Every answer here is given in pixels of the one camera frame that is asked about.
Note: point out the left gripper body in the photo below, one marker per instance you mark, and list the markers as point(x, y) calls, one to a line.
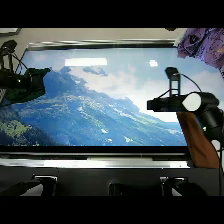
point(38, 80)

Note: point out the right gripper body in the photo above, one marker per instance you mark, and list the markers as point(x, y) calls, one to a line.
point(165, 104)

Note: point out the dark green garment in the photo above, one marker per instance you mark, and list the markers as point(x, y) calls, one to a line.
point(23, 96)

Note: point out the brown T-shirt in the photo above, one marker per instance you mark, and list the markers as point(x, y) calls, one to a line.
point(199, 143)

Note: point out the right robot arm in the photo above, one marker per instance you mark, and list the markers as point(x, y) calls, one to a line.
point(206, 103)

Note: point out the purple garment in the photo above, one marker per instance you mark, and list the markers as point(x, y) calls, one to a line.
point(206, 43)

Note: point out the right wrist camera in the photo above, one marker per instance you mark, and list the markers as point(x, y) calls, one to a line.
point(173, 81)

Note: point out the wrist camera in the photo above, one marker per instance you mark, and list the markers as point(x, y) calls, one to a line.
point(10, 45)
point(173, 81)

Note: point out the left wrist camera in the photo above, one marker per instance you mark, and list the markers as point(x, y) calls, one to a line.
point(10, 45)

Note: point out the silver frame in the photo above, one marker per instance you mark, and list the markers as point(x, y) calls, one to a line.
point(100, 163)

